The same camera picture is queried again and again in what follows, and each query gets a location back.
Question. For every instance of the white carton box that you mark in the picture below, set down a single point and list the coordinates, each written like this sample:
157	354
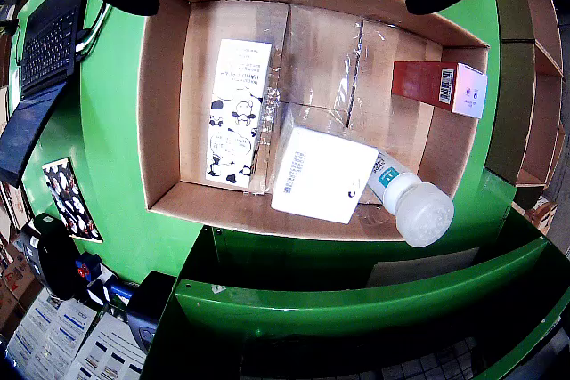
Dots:
320	175

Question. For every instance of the open cardboard box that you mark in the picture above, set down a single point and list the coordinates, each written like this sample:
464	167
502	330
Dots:
543	131
541	10

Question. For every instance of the red carton box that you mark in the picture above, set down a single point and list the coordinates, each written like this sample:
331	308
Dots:
418	82

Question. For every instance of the cow print hand cream box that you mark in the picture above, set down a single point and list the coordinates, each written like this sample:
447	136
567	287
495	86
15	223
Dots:
236	86

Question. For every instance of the shallow cardboard tray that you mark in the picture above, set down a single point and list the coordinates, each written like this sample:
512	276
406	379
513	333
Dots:
320	42

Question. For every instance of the red printed cardboard boxes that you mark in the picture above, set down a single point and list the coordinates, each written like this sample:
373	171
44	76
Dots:
15	277

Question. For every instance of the silver metal tube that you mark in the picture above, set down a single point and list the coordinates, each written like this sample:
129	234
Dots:
95	28

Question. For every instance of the black laptop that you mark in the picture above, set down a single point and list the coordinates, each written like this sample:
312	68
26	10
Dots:
44	42

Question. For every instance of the flattened patterned carton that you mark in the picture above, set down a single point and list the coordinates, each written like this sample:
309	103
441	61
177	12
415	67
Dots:
71	202

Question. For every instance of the white bottle frosted cap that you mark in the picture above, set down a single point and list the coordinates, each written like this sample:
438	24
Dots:
423	215

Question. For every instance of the black round device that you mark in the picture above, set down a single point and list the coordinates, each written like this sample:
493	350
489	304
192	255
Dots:
58	260

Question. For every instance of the blue white small packages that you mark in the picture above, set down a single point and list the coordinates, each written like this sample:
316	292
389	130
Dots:
95	273

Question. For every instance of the grey paper sheet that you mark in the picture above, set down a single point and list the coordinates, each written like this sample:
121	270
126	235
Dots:
423	266

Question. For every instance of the black device with logo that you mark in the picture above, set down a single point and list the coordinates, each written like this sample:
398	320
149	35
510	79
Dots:
149	309

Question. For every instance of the white printed info board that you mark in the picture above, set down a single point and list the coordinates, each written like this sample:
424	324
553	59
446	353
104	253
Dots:
67	335

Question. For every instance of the green metal shelf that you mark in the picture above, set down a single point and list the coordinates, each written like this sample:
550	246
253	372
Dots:
311	309

